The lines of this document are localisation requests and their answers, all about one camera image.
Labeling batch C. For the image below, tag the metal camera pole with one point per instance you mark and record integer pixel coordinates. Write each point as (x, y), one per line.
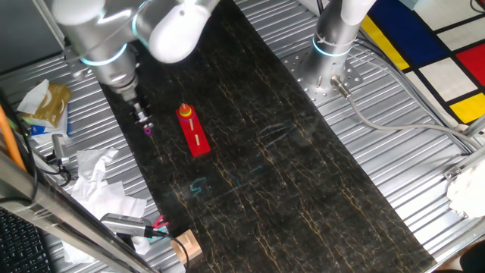
(42, 9)

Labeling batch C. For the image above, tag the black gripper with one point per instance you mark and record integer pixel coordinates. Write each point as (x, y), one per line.
(138, 105)

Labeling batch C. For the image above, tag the aluminium profile bar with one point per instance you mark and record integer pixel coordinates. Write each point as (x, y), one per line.
(466, 163)

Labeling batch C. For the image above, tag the small crumpled white paper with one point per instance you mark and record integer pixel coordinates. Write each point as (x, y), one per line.
(92, 163)

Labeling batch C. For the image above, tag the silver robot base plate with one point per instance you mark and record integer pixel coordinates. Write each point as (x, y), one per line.
(293, 66)

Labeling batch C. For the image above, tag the yellow tissue box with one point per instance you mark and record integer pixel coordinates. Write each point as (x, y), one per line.
(55, 104)

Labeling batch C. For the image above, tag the Mondrian pattern panel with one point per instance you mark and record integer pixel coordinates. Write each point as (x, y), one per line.
(409, 34)

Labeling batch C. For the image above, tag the large crumpled white paper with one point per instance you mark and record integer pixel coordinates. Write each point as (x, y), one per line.
(106, 204)

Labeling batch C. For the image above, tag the orange tube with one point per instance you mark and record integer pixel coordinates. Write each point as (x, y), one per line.
(9, 140)

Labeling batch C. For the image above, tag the black marble pattern mat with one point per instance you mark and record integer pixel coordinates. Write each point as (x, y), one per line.
(265, 189)

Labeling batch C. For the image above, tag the silver depth camera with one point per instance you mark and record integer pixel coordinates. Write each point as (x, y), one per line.
(125, 224)
(60, 146)

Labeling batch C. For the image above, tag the red Hanoi base with pegs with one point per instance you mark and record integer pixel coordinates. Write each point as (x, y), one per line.
(189, 132)

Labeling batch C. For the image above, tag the slotted wooden block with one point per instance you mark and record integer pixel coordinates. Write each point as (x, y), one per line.
(189, 248)

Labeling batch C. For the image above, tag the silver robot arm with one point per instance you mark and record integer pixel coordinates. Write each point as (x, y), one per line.
(106, 45)

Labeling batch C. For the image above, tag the white tissue in box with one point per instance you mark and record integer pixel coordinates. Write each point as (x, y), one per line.
(34, 98)

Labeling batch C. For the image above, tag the steel frame bar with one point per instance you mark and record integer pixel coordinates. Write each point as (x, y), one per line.
(57, 212)

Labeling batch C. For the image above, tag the teal plastic clip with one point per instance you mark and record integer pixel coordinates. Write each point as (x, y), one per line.
(156, 236)

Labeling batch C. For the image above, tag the black keyboard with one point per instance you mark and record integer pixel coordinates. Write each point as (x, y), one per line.
(22, 246)

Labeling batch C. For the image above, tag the pink plastic clip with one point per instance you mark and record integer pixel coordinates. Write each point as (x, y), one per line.
(160, 223)

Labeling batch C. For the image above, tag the blue white tissue pack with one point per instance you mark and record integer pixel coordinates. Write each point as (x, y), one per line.
(38, 130)

